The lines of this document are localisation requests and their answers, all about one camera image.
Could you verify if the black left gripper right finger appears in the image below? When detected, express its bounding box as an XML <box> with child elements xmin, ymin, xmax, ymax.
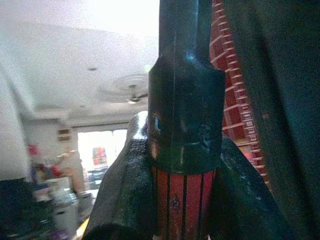
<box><xmin>206</xmin><ymin>134</ymin><xmax>294</xmax><ymax>240</ymax></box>

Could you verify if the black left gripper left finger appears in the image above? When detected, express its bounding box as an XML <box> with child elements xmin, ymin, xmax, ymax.
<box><xmin>84</xmin><ymin>110</ymin><xmax>156</xmax><ymax>240</ymax></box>

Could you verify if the colourful cloth outside door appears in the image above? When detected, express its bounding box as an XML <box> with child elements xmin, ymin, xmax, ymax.
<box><xmin>92</xmin><ymin>146</ymin><xmax>107</xmax><ymax>166</ymax></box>

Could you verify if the bright glass balcony door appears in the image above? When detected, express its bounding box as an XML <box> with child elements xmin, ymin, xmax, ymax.
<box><xmin>76</xmin><ymin>129</ymin><xmax>129</xmax><ymax>181</ymax></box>

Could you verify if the person in light shirt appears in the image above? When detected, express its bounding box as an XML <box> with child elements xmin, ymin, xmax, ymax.
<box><xmin>56</xmin><ymin>147</ymin><xmax>86</xmax><ymax>196</ymax></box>

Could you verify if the white cabinet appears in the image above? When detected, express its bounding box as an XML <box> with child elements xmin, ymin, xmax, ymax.
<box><xmin>51</xmin><ymin>174</ymin><xmax>81</xmax><ymax>240</ymax></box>

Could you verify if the ceiling fan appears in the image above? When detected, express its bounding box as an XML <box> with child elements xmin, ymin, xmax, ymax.
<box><xmin>124</xmin><ymin>84</ymin><xmax>149</xmax><ymax>105</ymax></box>

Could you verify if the red ridged plastic broom head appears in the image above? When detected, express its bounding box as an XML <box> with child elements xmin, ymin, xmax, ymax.
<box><xmin>208</xmin><ymin>0</ymin><xmax>271</xmax><ymax>187</ymax></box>

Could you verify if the dark low furniture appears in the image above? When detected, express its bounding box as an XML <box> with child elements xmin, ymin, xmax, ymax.
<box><xmin>0</xmin><ymin>177</ymin><xmax>55</xmax><ymax>240</ymax></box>

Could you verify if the large dark plastic panel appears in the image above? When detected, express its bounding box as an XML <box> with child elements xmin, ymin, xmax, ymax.
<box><xmin>222</xmin><ymin>0</ymin><xmax>320</xmax><ymax>240</ymax></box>

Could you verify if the beige wall vent box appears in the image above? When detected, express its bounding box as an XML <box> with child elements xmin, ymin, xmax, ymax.
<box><xmin>57</xmin><ymin>128</ymin><xmax>72</xmax><ymax>142</ymax></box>

